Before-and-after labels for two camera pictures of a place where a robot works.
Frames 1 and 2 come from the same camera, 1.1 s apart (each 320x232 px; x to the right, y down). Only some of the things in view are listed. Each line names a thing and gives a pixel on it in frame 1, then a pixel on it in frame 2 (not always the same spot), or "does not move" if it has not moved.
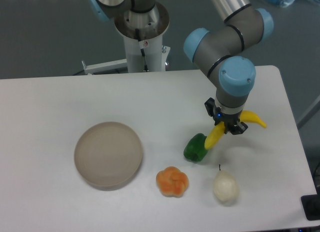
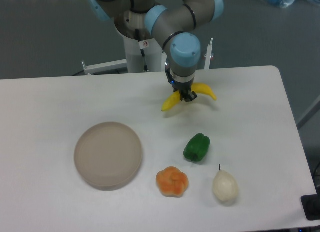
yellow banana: [218, 129] → [196, 86]
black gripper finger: [238, 128] → [188, 95]
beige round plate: [107, 155] does not move
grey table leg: [314, 107] does not move
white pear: [225, 186] does not move
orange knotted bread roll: [172, 182] does not move
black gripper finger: [217, 121] → [175, 89]
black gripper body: [229, 120] → [182, 86]
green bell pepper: [195, 149] does not move
